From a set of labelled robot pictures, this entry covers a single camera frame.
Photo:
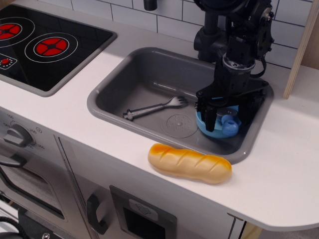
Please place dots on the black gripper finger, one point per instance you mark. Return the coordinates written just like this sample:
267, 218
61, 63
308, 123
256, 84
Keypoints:
250, 106
208, 114

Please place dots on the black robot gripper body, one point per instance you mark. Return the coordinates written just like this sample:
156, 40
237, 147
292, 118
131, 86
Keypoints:
233, 84

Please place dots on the blue handled grey spoon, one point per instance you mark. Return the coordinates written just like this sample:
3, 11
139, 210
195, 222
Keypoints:
228, 123

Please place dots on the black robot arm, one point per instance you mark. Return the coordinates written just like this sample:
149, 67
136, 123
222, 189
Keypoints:
235, 35

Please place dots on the grey sink drain cover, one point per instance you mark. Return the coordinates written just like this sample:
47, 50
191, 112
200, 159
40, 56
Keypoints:
179, 126

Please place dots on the grey sink basin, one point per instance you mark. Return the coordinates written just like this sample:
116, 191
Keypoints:
149, 76

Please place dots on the black toy faucet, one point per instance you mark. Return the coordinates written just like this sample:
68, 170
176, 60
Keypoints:
211, 37

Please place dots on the toy bread loaf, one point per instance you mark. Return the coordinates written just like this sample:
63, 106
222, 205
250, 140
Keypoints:
189, 164

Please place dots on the grey plastic fork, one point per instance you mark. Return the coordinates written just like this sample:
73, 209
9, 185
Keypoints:
174, 102

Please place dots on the grey dispenser panel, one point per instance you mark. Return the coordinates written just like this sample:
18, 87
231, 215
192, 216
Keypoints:
142, 219

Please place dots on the black toy stovetop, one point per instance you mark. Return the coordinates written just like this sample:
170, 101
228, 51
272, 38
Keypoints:
40, 52

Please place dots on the grey oven knob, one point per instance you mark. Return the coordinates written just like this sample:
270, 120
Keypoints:
18, 136

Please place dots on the light wooden side post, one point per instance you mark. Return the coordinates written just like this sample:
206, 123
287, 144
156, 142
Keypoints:
310, 31

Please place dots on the black wall hook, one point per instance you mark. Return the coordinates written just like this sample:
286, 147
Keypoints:
150, 5

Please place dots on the grey cabinet door handle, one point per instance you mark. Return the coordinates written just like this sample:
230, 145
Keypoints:
92, 205

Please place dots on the grey oven door handle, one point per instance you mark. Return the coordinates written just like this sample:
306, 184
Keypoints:
14, 161

